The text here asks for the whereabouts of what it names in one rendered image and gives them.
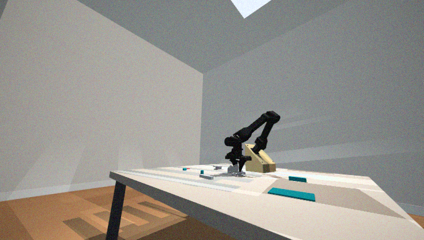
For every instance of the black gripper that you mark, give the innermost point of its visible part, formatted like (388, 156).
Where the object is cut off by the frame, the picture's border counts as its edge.
(242, 158)

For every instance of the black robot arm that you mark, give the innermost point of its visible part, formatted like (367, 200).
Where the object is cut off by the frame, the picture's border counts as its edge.
(270, 117)

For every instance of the white flat bar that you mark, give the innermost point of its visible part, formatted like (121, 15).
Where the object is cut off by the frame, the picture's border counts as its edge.
(206, 176)

